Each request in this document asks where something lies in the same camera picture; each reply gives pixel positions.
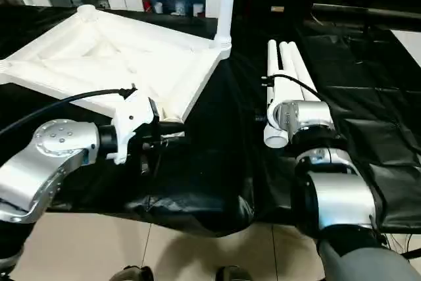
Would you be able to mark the dark rounded robot body part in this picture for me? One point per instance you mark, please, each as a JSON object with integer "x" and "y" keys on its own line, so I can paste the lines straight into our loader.
{"x": 233, "y": 276}
{"x": 131, "y": 276}

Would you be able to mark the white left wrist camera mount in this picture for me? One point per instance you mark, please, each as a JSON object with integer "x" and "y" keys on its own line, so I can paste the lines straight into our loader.
{"x": 131, "y": 116}

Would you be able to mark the small yellow label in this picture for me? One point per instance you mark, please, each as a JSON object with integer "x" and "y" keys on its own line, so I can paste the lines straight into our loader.
{"x": 277, "y": 8}

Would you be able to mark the black horizontal bar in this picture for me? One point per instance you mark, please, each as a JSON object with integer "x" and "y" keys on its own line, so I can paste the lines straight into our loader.
{"x": 361, "y": 11}

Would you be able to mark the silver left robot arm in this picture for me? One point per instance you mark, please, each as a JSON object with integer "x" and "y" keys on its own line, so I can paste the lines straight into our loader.
{"x": 59, "y": 139}

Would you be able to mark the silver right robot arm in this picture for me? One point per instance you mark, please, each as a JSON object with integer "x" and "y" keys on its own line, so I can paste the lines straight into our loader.
{"x": 312, "y": 113}

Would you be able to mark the white plastic stool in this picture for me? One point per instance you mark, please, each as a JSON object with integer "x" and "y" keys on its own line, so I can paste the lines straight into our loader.
{"x": 65, "y": 57}

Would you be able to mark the white flat board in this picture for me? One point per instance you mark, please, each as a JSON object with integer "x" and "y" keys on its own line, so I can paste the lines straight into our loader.
{"x": 411, "y": 44}

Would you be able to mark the black metal table leg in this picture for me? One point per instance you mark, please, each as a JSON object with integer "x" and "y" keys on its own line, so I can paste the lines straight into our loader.
{"x": 412, "y": 253}

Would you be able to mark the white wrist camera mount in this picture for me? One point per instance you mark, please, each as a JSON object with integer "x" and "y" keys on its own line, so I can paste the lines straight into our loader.
{"x": 271, "y": 114}
{"x": 131, "y": 116}

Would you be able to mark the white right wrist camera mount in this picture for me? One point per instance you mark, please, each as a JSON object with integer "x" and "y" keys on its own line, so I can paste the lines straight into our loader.
{"x": 271, "y": 114}

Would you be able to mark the black glossy mat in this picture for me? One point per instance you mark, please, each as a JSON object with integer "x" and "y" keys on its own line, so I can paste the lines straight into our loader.
{"x": 361, "y": 113}

